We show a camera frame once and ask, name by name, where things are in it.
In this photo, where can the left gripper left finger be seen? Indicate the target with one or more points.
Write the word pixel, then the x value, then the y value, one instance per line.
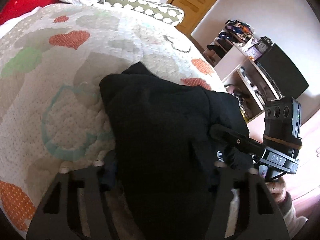
pixel 75 205

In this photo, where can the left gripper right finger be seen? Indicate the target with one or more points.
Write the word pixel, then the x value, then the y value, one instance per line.
pixel 258 217

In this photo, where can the black pants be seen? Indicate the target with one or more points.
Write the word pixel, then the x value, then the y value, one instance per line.
pixel 164 152

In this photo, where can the grey sleeve right forearm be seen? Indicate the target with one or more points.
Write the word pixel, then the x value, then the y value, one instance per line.
pixel 293 223

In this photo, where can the person's right hand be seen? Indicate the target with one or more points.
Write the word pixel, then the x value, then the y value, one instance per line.
pixel 278 189

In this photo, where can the black television screen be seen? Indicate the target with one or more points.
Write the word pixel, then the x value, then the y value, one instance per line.
pixel 282 72

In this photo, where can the patchwork quilted bedspread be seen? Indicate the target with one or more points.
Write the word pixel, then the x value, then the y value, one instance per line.
pixel 52 115

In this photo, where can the black desk clock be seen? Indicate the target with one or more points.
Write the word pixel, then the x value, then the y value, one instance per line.
pixel 264 44

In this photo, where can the white shelf unit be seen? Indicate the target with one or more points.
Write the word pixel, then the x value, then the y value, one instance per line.
pixel 243 78

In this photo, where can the shoe rack with clutter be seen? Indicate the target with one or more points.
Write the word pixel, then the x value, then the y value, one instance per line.
pixel 235 33

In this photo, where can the green sheep-print bolster pillow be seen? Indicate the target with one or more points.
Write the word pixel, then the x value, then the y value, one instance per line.
pixel 163 12

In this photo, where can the white bed sheet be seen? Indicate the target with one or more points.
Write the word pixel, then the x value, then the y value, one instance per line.
pixel 8 25

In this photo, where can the red pillow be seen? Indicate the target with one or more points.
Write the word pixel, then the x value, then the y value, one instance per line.
pixel 16 8

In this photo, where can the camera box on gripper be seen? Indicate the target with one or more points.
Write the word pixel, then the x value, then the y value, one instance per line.
pixel 282 126

